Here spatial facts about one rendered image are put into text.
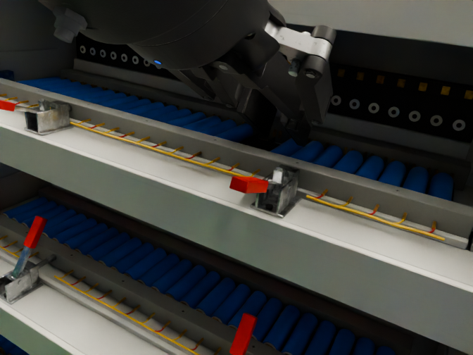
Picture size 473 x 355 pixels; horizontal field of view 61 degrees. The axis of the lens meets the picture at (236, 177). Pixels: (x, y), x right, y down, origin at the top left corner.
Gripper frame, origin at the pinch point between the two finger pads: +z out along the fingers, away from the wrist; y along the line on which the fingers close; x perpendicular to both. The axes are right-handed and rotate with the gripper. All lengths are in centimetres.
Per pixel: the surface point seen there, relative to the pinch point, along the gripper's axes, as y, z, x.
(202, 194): 2.6, -3.8, 8.8
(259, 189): -3.4, -8.2, 7.4
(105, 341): 10.7, 2.6, 25.6
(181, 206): 4.3, -3.3, 10.2
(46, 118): 22.8, -3.1, 6.5
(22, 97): 31.8, 0.4, 4.6
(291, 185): -4.0, -3.1, 6.0
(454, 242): -15.8, -0.2, 6.3
